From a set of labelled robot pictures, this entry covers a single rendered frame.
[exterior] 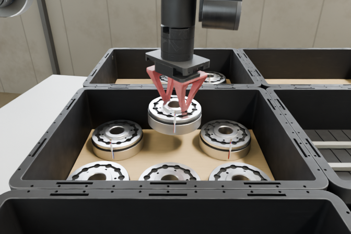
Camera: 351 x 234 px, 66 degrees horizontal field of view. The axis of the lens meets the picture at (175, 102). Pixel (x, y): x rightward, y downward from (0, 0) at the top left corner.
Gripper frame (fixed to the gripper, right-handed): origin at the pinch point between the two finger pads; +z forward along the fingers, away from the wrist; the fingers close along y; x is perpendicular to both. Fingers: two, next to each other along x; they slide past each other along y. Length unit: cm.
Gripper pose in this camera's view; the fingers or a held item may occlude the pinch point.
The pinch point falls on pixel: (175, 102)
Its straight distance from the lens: 51.9
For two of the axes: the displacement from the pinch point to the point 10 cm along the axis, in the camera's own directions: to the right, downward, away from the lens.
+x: -7.1, 3.1, -6.3
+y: -7.0, -3.5, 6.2
